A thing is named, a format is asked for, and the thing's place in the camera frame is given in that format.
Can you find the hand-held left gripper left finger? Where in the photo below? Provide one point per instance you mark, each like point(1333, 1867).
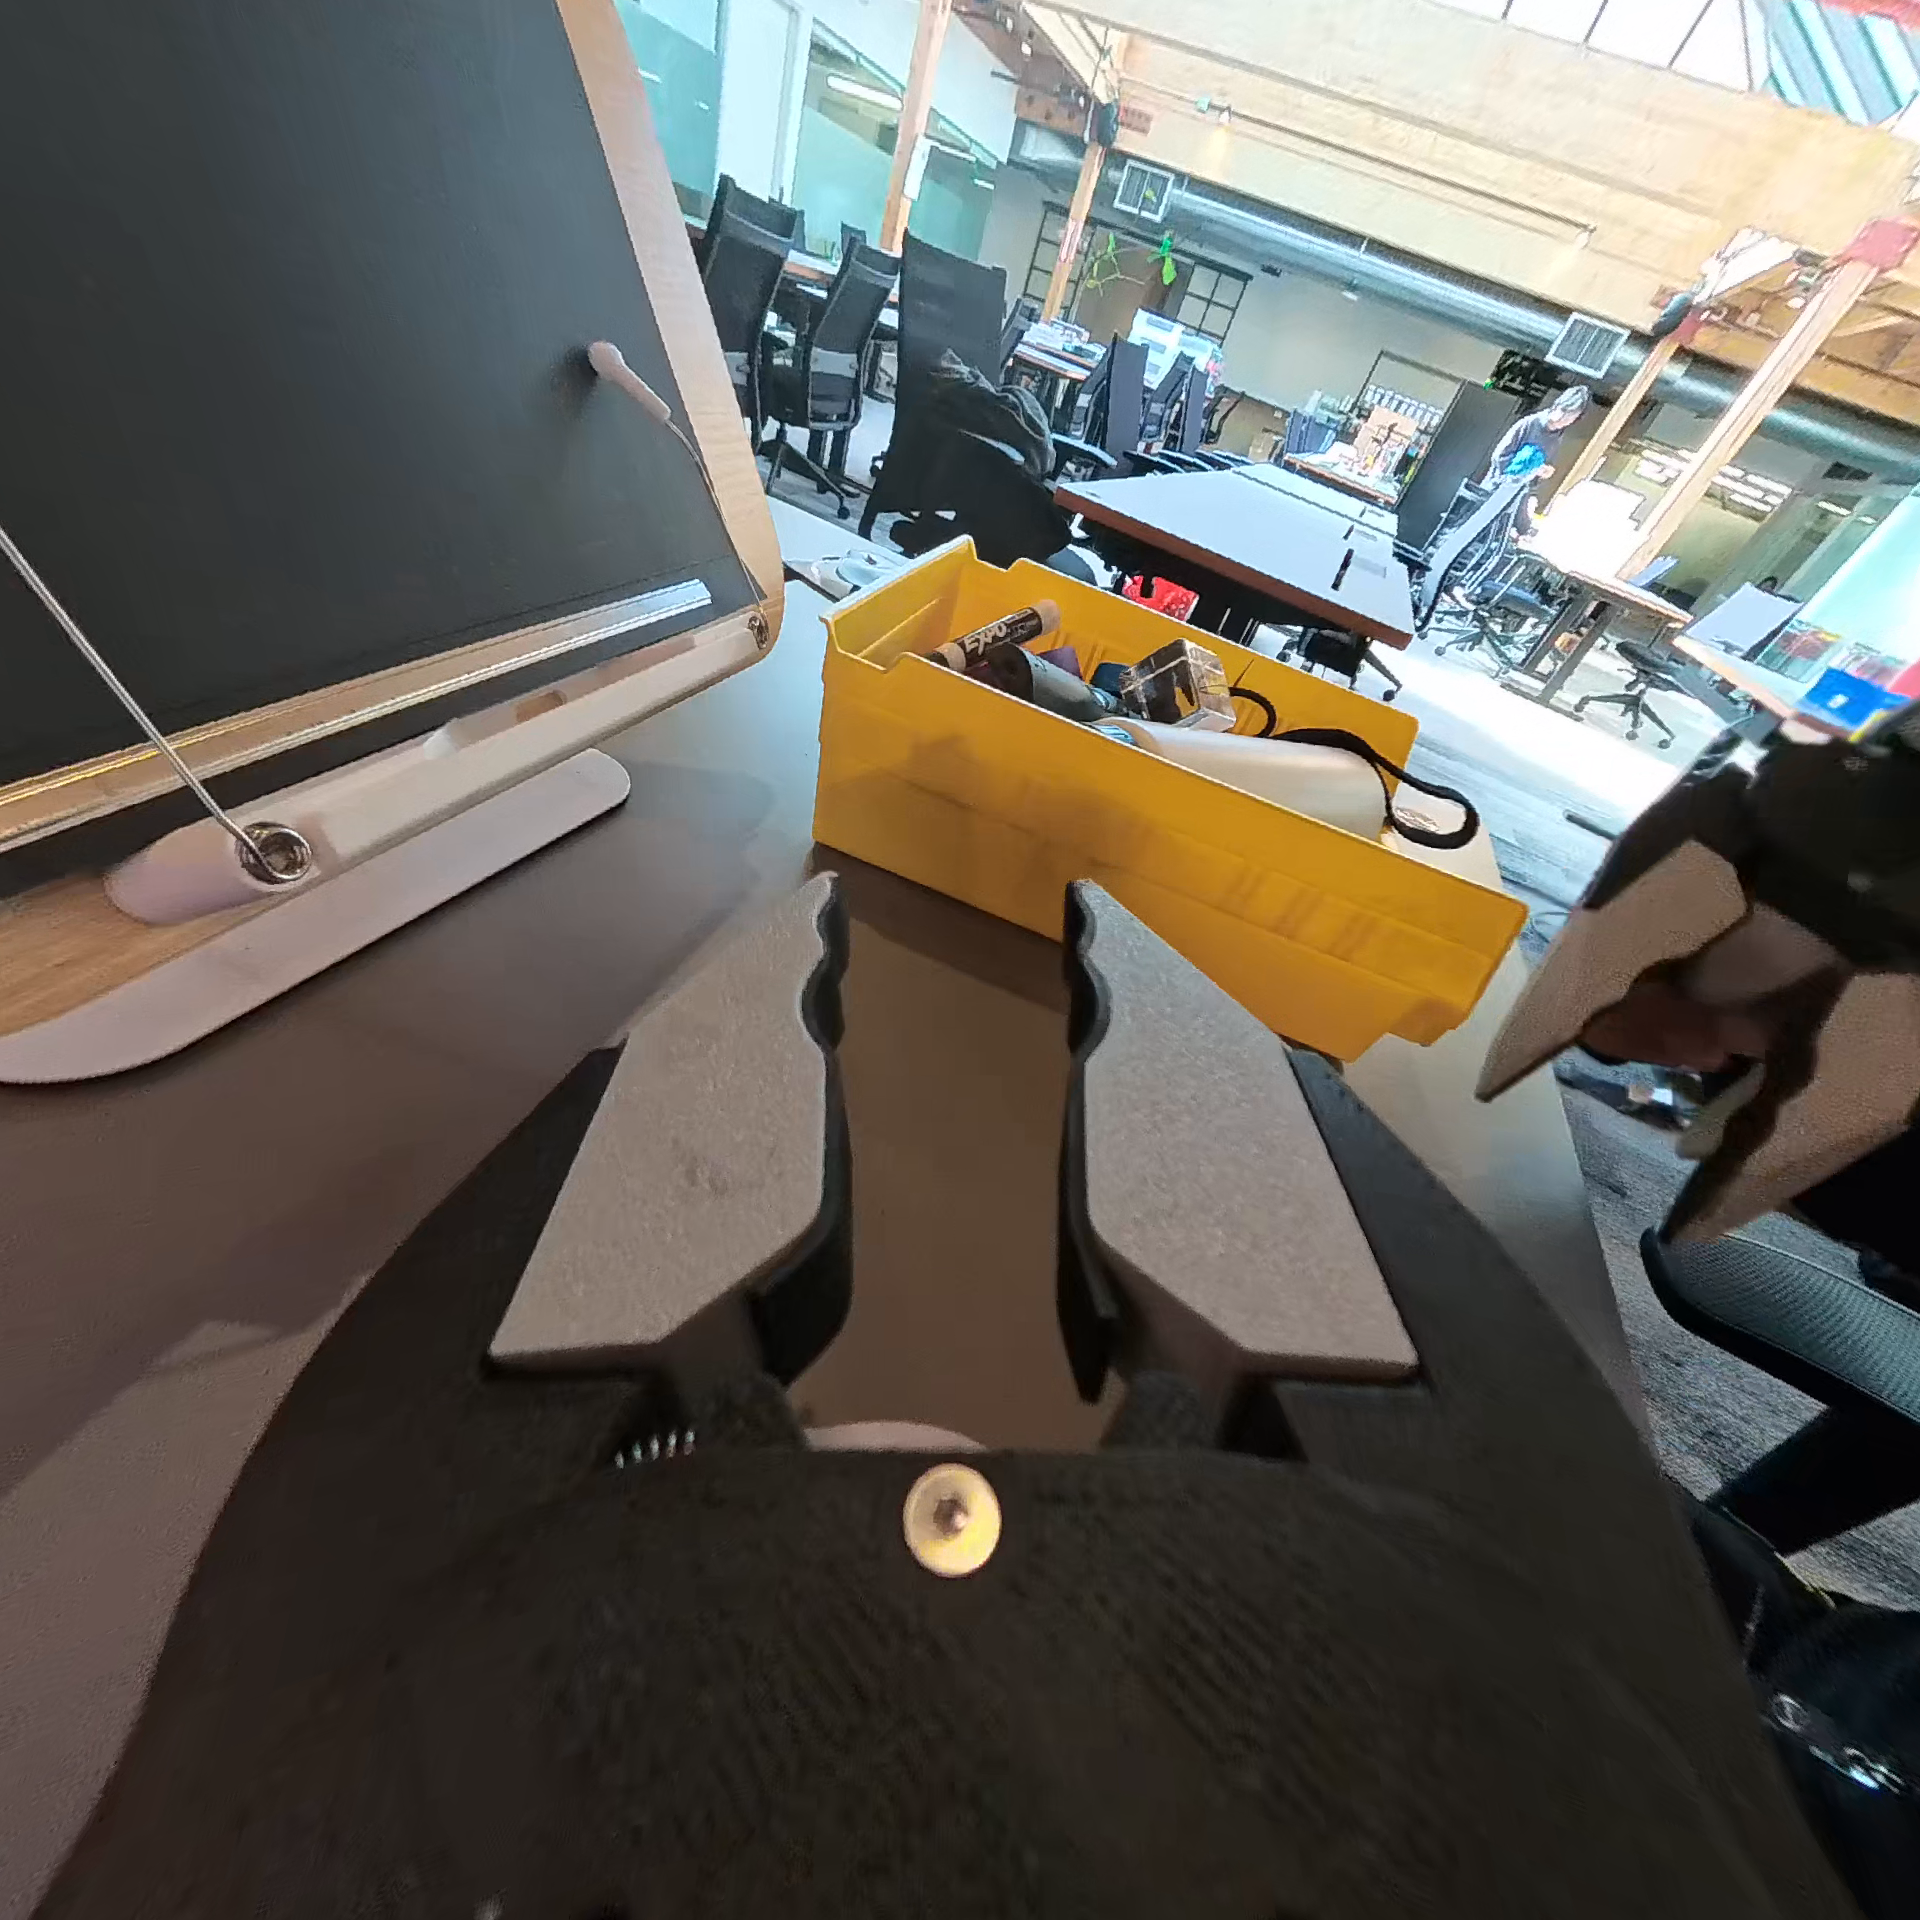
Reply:
point(675, 1186)

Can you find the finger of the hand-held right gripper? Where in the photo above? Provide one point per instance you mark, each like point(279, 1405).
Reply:
point(1829, 1095)
point(1622, 945)

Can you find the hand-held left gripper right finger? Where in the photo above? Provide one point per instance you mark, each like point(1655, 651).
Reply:
point(1214, 1186)

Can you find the yellow plastic bin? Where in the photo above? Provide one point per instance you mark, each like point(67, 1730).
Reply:
point(1050, 811)

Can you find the person's right hand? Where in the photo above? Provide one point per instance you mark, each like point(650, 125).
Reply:
point(1666, 1036)

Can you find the grey mesh office chair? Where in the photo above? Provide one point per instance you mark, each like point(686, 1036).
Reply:
point(1801, 1307)

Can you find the white plastic bottle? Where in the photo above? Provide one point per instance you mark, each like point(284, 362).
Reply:
point(1260, 773)

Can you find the clear plastic box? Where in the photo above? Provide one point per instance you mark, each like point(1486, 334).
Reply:
point(1179, 682)

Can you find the dark grey marker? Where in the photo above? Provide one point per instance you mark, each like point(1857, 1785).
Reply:
point(1050, 687)

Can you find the long office table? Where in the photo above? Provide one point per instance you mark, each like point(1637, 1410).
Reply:
point(1244, 525)

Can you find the black marker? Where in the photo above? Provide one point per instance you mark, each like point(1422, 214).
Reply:
point(997, 639)

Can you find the black jacket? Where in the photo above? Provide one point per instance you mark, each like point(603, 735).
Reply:
point(975, 451)

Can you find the black board white stand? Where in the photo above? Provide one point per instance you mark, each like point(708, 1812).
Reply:
point(300, 377)

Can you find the silver ceiling duct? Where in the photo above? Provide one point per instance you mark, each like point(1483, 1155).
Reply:
point(1350, 254)

